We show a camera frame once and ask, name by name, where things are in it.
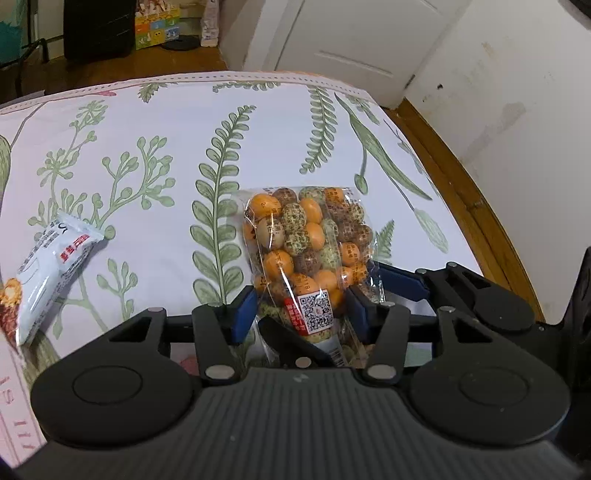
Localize colourful cardboard box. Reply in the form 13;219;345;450
134;0;183;51

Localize black metal stand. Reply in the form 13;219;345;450
14;38;51;95

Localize clear bag of round snacks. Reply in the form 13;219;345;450
231;185;386;370

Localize white door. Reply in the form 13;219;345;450
242;0;458;109

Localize leaf print bedsheet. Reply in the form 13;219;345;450
0;71;485;467

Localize white patterned package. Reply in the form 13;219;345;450
201;0;221;47

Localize black suitcase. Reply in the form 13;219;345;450
62;0;138;60

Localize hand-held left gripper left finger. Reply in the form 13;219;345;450
108;291;257;386

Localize teal bag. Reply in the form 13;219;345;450
0;16;24;68

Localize wooden bed frame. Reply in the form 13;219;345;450
385;98;546;324

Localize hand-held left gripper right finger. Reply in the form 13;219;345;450
346;286;502;384

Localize white snack packet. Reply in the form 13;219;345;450
0;209;106;347

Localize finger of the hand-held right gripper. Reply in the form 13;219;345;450
257;316;324;370
376;262;490;309

